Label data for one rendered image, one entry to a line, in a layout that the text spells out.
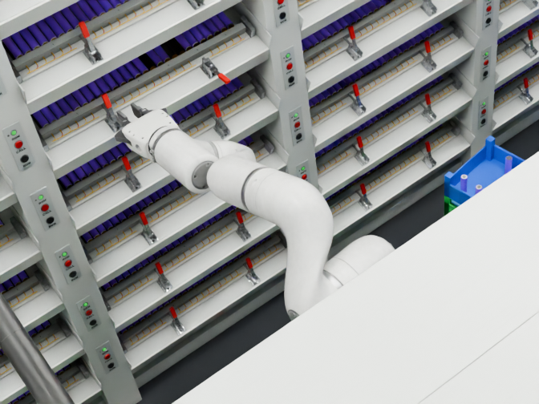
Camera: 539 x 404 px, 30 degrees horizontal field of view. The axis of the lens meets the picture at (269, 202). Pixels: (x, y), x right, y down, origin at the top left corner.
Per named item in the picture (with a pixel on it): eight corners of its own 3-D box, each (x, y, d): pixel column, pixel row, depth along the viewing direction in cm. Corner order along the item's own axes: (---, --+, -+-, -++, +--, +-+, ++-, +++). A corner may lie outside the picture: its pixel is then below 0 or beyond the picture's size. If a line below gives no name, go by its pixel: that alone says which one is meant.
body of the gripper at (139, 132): (151, 171, 207) (126, 150, 215) (192, 147, 210) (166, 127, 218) (140, 142, 202) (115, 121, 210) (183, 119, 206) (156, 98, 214)
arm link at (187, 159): (196, 129, 206) (157, 131, 201) (231, 155, 197) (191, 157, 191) (190, 166, 209) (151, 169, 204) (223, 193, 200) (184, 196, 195)
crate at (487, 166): (579, 204, 271) (582, 183, 265) (534, 248, 262) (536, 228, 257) (488, 155, 287) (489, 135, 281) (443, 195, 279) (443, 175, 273)
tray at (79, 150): (268, 58, 248) (272, 36, 239) (54, 180, 227) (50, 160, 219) (220, 3, 254) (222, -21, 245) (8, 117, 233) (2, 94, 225)
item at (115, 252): (285, 171, 277) (291, 147, 264) (97, 288, 256) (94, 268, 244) (241, 119, 283) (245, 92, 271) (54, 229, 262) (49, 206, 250)
